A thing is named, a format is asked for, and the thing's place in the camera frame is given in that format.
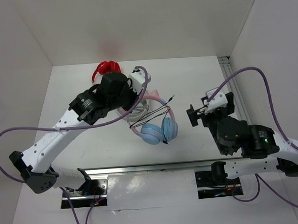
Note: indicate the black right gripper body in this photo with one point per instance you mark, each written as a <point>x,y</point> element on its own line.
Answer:
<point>208,120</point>

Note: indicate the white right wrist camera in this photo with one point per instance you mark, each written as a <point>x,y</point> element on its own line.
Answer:
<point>214,100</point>

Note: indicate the red headphones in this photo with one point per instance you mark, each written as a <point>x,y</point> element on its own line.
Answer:
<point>106,67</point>

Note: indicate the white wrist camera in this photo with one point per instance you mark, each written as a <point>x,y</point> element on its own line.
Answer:
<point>137,79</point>
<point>214,100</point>

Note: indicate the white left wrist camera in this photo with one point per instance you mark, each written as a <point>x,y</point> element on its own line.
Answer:
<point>137,79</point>

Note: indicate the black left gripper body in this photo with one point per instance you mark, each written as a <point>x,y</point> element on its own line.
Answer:
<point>128,97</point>

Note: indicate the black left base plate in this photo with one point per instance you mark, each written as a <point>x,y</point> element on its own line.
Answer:
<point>93,192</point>

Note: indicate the aluminium rail at front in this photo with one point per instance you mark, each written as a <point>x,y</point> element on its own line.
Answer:
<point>152,168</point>

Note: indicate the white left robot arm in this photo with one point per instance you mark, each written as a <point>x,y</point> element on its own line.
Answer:
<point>35,164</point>

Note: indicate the white headphones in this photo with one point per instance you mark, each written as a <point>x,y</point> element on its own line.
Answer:
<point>138,112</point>

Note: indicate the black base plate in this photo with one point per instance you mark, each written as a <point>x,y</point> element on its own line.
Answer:
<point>93,192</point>
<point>207,188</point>

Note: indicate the aluminium rail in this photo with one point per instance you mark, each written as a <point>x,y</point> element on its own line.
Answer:
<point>152,168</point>
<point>233,87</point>

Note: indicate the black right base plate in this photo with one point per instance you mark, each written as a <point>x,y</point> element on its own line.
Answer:
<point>207,188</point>

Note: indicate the aluminium rail at right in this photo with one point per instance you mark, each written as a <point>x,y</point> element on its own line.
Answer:
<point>233,87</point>

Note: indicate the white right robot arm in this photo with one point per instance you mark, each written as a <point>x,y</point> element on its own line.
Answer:
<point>263,149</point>

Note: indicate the blue and pink headphones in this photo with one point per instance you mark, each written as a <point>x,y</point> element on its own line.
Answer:
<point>153,134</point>

